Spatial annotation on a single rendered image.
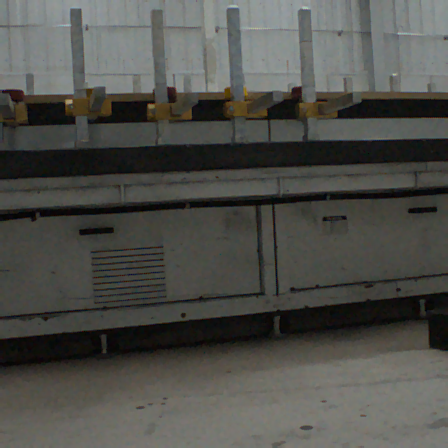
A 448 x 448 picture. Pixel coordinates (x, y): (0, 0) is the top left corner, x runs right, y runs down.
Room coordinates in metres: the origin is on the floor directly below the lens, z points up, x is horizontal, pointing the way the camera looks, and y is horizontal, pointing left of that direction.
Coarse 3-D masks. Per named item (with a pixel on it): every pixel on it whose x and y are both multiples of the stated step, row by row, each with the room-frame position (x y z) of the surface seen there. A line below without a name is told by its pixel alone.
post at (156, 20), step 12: (156, 12) 1.98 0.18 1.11; (156, 24) 1.97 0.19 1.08; (156, 36) 1.97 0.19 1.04; (156, 48) 1.97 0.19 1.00; (156, 60) 1.97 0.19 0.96; (156, 72) 1.97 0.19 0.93; (156, 84) 1.97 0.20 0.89; (156, 96) 1.98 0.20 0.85; (156, 120) 1.99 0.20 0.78; (168, 120) 1.98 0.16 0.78; (156, 132) 2.00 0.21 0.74; (168, 132) 1.98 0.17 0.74
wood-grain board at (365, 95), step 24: (24, 96) 2.06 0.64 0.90; (48, 96) 2.08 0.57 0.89; (72, 96) 2.10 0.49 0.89; (120, 96) 2.15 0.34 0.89; (144, 96) 2.17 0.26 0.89; (216, 96) 2.24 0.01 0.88; (288, 96) 2.31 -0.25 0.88; (336, 96) 2.36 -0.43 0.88; (384, 96) 2.41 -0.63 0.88; (408, 96) 2.44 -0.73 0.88; (432, 96) 2.47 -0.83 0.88
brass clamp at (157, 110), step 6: (150, 108) 1.96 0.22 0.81; (156, 108) 1.96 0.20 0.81; (162, 108) 1.97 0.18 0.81; (168, 108) 1.97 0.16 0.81; (150, 114) 1.96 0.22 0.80; (156, 114) 1.96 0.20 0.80; (162, 114) 1.97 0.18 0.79; (168, 114) 1.97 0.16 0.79; (186, 114) 1.99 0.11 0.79; (174, 120) 2.02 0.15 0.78; (180, 120) 2.02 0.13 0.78
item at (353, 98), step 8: (344, 96) 1.93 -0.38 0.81; (352, 96) 1.88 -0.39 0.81; (360, 96) 1.88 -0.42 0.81; (320, 104) 2.10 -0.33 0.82; (328, 104) 2.04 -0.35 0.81; (336, 104) 1.98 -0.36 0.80; (344, 104) 1.93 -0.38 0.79; (352, 104) 1.91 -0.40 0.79; (320, 112) 2.10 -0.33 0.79; (328, 112) 2.09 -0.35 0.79
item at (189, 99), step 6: (186, 96) 1.75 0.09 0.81; (192, 96) 1.75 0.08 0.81; (180, 102) 1.83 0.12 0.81; (186, 102) 1.76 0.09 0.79; (192, 102) 1.75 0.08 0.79; (174, 108) 1.92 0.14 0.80; (180, 108) 1.84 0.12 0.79; (186, 108) 1.84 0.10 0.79; (174, 114) 1.95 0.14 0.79; (180, 114) 1.96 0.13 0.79
